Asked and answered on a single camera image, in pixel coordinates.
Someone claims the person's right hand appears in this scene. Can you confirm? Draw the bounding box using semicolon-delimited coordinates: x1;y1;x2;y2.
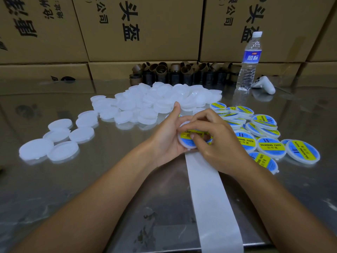
179;108;258;177

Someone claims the person's left hand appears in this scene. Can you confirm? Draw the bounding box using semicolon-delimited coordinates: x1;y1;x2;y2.
145;102;189;169

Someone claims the pile of white plastic lids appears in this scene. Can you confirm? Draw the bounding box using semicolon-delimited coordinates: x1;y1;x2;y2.
19;82;223;164

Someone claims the sticker roll with backing strip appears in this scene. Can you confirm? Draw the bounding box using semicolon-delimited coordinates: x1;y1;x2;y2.
184;150;244;253

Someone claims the person's left forearm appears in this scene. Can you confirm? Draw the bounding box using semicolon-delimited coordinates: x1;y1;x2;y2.
13;149;159;253

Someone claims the person's right forearm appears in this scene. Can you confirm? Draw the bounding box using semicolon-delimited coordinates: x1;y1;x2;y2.
238;161;337;253

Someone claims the row of dark cardboard tubes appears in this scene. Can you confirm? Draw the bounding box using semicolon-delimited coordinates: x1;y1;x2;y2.
130;61;240;86

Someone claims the white handheld controller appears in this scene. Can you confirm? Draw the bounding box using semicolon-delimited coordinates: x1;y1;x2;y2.
252;76;277;95

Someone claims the clear plastic water bottle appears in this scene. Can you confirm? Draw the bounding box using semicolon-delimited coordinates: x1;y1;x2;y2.
236;31;263;92

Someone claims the stack of brown cardboard boxes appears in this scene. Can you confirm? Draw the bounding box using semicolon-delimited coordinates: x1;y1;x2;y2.
0;0;337;79

